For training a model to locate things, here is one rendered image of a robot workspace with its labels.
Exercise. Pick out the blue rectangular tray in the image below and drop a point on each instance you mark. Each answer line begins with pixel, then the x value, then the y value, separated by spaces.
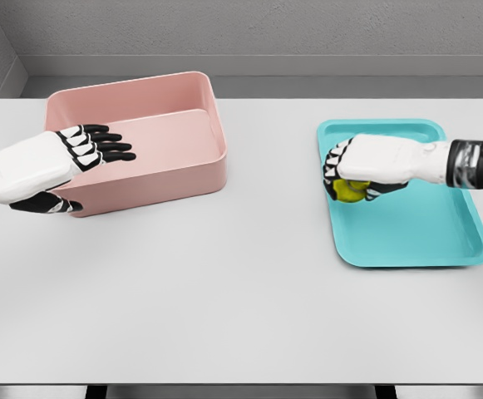
pixel 415 224

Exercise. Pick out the pink rectangular basket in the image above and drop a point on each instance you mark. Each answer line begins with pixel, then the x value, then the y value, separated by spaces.
pixel 170 137

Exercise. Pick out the yellow tennis ball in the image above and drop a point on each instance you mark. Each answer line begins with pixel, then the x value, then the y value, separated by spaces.
pixel 350 190

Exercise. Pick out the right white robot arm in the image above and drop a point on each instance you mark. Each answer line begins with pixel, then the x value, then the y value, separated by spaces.
pixel 469 165

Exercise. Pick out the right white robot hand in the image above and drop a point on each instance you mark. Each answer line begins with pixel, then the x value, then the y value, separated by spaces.
pixel 370 160

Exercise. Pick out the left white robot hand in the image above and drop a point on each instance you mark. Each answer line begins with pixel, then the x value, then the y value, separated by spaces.
pixel 29 162

